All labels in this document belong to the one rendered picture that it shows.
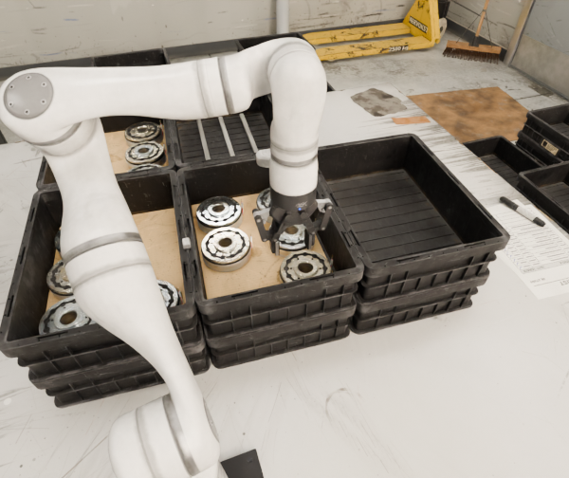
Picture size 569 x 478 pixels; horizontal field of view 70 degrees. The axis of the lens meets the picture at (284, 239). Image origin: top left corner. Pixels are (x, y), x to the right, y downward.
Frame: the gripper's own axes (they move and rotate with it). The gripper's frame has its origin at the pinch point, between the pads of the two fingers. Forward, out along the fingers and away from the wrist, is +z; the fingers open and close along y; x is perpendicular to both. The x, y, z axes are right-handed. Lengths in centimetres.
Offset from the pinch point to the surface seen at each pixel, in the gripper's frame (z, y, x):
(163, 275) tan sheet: 11.3, -24.8, 8.8
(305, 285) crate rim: 1.6, -0.1, -8.8
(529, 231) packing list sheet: 24, 70, 10
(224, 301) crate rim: 1.4, -14.0, -8.4
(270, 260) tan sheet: 11.2, -2.6, 7.0
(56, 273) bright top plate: 8.1, -44.5, 12.0
